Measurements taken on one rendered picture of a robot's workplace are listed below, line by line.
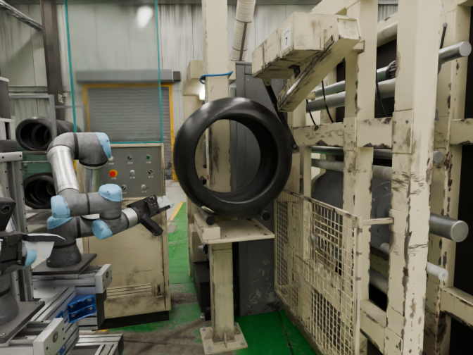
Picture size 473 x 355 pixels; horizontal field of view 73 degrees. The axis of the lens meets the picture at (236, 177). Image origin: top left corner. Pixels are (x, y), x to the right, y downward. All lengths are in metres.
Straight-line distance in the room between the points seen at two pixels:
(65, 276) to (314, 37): 1.52
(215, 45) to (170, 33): 9.42
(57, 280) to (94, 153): 0.63
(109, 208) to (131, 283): 1.29
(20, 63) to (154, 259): 10.83
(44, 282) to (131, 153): 0.95
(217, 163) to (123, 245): 0.89
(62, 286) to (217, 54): 1.42
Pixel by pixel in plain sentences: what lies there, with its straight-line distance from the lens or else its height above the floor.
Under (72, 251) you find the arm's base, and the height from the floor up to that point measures 0.78.
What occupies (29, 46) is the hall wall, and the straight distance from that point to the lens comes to 12.60.
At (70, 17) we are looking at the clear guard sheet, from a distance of 2.43.
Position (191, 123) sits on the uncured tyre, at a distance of 1.52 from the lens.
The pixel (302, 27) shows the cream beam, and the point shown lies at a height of 1.73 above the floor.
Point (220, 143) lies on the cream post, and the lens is 1.90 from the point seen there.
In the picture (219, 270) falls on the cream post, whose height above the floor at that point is 0.49.
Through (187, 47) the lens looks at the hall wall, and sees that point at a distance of 11.19.
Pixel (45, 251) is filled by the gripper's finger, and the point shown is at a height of 1.02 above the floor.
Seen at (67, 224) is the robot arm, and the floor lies 0.91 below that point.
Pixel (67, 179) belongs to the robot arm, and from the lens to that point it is 1.27.
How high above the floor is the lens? 1.29
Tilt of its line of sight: 7 degrees down
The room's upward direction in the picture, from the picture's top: 1 degrees counter-clockwise
